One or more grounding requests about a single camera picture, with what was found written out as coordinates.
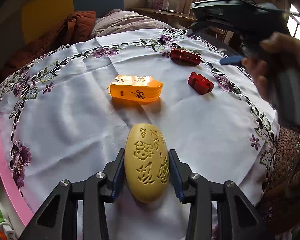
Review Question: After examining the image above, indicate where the pale pink pillow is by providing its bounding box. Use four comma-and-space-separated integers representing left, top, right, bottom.
90, 9, 172, 38

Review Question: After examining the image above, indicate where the red metallic cylinder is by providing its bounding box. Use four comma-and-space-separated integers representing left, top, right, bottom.
170, 49, 202, 66

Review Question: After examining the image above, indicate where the orange plastic boat-shaped case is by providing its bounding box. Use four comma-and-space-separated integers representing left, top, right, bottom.
108, 75, 163, 103

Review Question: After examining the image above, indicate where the colour block headboard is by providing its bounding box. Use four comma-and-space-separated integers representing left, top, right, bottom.
21, 0, 124, 44

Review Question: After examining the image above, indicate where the box on desk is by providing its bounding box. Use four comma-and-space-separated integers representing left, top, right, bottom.
146, 0, 169, 10

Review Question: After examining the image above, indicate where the wooden side desk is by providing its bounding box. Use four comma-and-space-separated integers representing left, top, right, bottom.
129, 8, 197, 29

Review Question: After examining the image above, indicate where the white floral embroidered tablecloth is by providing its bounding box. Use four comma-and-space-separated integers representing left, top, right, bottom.
0, 29, 279, 214

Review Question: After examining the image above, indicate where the yellow carved oval object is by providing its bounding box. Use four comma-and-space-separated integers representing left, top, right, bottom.
125, 124, 170, 203

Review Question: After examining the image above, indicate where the red puzzle piece block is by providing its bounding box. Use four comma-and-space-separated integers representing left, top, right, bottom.
187, 72, 214, 95

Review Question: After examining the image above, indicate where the person's right hand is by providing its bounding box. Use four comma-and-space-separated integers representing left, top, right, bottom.
242, 32, 300, 102

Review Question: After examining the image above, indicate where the rust orange quilted blanket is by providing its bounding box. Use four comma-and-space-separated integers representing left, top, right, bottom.
0, 11, 96, 79

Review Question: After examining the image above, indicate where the pink-rimmed white tray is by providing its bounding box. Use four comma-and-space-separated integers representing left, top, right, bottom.
0, 137, 33, 226

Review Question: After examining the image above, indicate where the wicker chair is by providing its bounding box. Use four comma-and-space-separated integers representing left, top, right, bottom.
256, 127, 300, 239

